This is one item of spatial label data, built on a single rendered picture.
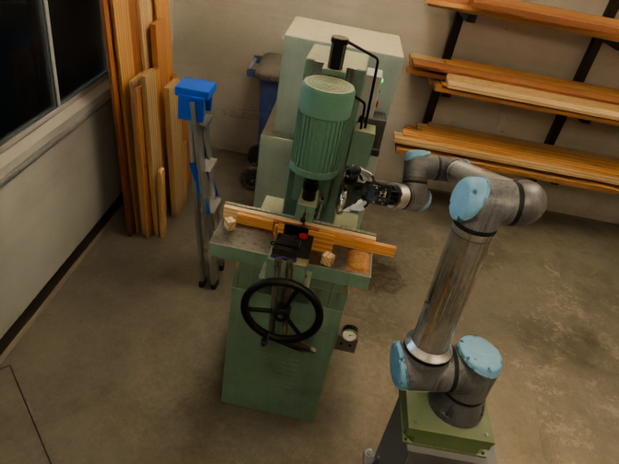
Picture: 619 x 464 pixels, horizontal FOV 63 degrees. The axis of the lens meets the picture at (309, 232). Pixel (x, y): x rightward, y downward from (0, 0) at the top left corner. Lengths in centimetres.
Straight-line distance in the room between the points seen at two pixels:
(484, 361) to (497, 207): 56
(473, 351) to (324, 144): 81
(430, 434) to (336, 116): 107
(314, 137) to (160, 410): 144
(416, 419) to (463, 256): 66
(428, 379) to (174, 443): 120
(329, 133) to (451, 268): 59
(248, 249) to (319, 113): 56
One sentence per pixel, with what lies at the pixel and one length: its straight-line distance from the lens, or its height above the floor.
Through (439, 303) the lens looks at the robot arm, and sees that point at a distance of 147.
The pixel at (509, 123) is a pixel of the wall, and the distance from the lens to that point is 440.
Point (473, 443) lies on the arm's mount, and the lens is 186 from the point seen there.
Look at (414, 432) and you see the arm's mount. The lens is 180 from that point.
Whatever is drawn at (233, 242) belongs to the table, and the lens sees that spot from 187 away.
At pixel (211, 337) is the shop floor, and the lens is 274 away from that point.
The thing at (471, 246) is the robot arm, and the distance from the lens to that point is 135.
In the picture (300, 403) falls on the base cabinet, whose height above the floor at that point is 12.
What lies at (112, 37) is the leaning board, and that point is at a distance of 294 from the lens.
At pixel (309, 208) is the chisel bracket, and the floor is 106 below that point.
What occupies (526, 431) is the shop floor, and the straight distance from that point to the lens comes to 286.
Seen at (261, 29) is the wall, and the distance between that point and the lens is 410.
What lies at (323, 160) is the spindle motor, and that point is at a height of 127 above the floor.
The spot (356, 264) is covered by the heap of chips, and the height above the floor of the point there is 92.
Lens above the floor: 202
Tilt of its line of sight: 34 degrees down
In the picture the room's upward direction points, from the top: 11 degrees clockwise
